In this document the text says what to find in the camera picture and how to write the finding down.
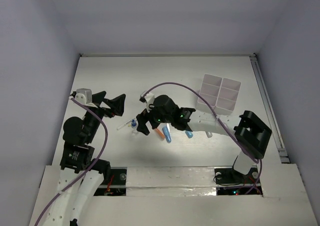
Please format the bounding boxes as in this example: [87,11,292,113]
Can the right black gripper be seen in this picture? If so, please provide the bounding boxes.
[136,104,173,135]

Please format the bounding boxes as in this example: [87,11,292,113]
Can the small blue cap bottle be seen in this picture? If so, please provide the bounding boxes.
[131,119,139,135]

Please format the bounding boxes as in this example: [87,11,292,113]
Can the white marker yellow cap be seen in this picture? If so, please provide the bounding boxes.
[117,120,132,130]

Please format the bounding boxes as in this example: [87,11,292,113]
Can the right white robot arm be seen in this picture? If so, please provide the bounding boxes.
[136,93,272,182]

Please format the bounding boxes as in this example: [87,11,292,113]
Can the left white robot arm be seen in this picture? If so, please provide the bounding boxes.
[35,88,126,226]

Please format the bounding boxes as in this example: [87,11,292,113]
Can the orange highlighter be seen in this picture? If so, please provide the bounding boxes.
[154,128,166,140]

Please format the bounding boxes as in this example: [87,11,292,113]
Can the large blue highlighter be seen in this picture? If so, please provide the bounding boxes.
[162,126,172,143]

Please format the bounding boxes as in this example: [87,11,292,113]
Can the short blue eraser cap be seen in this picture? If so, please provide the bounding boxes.
[185,131,193,139]

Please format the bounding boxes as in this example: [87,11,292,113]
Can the grey green tipped marker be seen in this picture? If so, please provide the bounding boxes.
[206,132,213,138]

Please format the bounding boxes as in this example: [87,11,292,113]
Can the white divided organizer box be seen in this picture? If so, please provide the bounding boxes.
[199,74,241,115]

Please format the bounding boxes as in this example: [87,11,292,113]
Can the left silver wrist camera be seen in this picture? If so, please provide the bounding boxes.
[70,88,93,106]

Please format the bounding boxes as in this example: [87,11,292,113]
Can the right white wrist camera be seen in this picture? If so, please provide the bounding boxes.
[139,91,155,110]

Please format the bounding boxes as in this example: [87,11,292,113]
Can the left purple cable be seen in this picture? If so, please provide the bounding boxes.
[32,97,110,226]

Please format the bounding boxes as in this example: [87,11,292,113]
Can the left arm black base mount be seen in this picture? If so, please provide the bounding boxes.
[94,168,127,197]

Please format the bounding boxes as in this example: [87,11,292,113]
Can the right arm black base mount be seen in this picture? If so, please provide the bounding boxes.
[213,167,263,196]

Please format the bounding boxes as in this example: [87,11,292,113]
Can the aluminium side rail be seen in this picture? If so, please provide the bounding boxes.
[249,55,291,164]

